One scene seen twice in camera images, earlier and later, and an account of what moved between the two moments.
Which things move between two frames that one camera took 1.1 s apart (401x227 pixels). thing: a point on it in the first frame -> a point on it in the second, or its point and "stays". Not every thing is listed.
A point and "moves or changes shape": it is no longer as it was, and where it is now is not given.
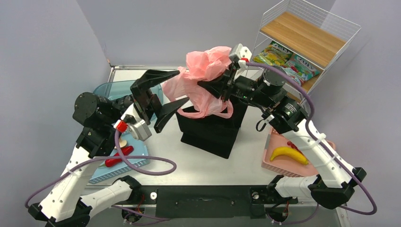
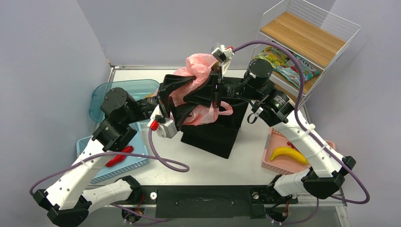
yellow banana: [289, 152] stays
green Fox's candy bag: [275, 54] stays
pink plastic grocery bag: [202, 65] moves or changes shape
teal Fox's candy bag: [300, 69] stays
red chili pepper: [111, 162] stays
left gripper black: [145, 102] -> [163, 96]
